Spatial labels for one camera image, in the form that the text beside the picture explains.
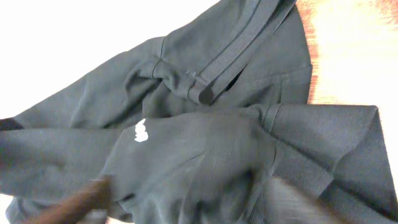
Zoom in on black shorts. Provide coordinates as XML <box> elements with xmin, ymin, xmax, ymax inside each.
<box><xmin>1</xmin><ymin>1</ymin><xmax>397</xmax><ymax>223</ymax></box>

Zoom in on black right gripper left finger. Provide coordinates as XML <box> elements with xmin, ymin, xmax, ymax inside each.
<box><xmin>24</xmin><ymin>177</ymin><xmax>113</xmax><ymax>224</ymax></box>

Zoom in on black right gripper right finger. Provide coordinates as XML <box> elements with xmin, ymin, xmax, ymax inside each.
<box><xmin>264</xmin><ymin>178</ymin><xmax>349</xmax><ymax>224</ymax></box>

